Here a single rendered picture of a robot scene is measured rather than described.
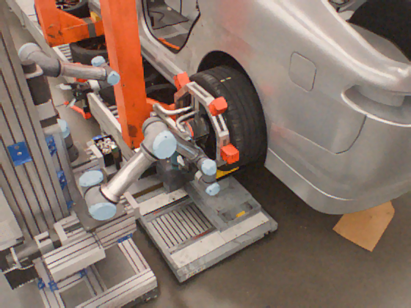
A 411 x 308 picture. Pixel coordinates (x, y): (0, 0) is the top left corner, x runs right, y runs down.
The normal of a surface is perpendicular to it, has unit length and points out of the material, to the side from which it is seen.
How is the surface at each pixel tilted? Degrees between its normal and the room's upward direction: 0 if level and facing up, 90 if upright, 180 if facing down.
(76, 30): 90
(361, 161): 90
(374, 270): 0
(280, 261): 0
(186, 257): 0
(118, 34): 90
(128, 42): 90
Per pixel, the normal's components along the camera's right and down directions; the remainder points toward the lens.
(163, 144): 0.53, 0.49
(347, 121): -0.70, 0.46
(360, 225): 0.02, -0.76
